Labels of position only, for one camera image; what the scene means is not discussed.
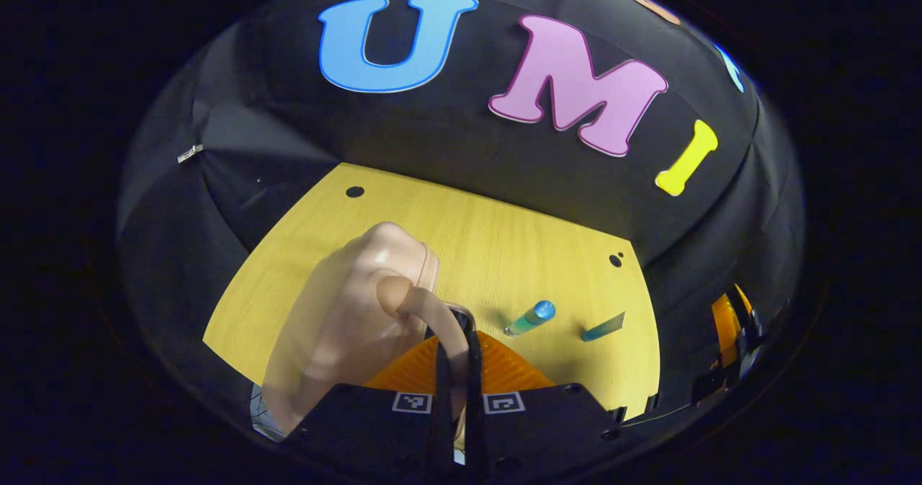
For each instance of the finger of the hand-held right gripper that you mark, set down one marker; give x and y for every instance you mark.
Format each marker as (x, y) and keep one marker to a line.
(745, 303)
(724, 326)

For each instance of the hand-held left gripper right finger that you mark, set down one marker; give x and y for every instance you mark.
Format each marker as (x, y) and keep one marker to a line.
(474, 413)

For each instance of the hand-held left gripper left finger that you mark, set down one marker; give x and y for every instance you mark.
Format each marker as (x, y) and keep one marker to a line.
(443, 413)

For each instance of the blue skin care bottle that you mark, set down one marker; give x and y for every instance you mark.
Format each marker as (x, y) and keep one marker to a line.
(529, 318)

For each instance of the blue skin care tube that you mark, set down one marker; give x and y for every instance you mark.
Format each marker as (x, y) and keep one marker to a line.
(603, 326)

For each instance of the black backdrop cloth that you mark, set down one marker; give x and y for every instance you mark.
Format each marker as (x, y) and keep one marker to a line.
(432, 132)

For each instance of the white label tag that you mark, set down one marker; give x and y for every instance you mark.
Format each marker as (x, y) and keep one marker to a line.
(189, 153)

